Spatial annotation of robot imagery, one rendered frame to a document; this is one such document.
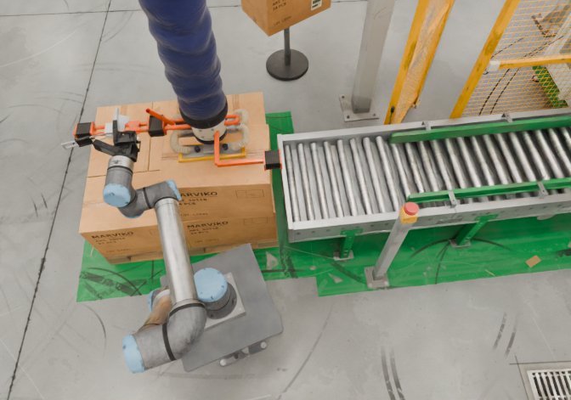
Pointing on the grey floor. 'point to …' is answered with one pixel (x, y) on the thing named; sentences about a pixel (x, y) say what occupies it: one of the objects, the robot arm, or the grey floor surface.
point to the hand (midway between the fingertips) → (121, 119)
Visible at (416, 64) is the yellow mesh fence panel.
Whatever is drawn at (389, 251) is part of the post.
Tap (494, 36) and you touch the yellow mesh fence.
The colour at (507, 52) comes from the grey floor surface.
